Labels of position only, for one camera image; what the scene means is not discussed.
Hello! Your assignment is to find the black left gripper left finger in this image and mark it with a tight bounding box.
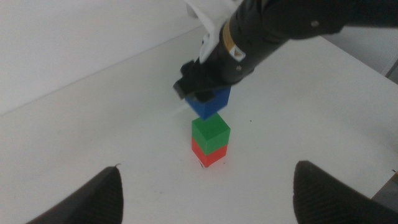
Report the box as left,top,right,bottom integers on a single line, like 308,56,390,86
26,164,124,224

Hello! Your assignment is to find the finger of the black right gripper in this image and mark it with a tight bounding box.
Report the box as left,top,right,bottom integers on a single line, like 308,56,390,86
172,78,195,100
194,90,216,104

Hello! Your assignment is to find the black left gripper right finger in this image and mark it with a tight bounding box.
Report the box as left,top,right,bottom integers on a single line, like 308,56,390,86
292,160,398,224

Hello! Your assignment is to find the blue cube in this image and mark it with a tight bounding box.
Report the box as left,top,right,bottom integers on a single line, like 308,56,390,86
185,86,233,121

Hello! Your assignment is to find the green cube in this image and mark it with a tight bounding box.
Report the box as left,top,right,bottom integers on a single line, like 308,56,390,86
191,113,231,156

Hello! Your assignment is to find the red cube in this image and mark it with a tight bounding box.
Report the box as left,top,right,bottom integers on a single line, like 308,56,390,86
191,136,228,169

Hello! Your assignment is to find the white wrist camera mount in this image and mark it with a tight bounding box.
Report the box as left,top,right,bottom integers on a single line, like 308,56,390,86
184,0,244,65

